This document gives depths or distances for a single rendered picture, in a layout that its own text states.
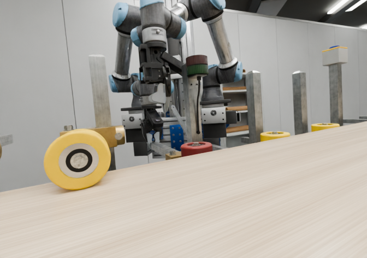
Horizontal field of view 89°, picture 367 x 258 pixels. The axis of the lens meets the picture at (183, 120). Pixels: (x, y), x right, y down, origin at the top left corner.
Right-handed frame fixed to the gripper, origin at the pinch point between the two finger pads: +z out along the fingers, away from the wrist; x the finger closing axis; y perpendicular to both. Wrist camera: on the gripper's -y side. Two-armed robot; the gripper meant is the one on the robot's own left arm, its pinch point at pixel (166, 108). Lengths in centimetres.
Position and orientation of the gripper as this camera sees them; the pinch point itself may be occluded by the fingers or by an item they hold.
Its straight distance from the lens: 62.1
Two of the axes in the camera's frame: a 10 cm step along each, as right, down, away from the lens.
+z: 0.8, 10.0, 0.6
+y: -9.1, 1.0, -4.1
